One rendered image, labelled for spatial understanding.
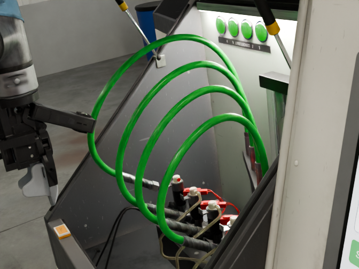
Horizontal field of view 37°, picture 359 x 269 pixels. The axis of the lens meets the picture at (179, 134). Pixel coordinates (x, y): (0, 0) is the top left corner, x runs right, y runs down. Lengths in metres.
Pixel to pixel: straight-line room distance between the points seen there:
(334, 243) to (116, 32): 7.50
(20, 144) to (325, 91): 0.48
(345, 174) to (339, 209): 0.05
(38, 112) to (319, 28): 0.46
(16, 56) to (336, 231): 0.54
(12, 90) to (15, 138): 0.08
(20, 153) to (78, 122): 0.11
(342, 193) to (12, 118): 0.53
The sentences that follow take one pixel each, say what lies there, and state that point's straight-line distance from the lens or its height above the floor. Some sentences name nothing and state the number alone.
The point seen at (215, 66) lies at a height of 1.36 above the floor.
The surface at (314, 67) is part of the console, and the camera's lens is 0.80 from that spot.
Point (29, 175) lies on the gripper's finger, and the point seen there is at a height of 1.26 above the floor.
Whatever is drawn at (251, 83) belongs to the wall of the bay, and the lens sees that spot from 1.35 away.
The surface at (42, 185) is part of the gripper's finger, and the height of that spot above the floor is 1.25.
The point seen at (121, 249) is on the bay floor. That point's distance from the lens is 1.51.
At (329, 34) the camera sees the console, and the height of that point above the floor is 1.46.
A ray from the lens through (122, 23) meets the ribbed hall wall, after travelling 8.19.
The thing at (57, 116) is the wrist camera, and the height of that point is 1.36.
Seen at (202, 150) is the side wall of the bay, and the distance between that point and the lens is 1.59.
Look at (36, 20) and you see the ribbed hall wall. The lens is 7.74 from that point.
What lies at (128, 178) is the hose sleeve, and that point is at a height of 1.15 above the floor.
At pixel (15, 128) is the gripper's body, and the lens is 0.91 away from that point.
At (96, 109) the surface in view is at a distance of 1.08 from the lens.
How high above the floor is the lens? 1.62
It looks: 21 degrees down
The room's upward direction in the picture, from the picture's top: 8 degrees counter-clockwise
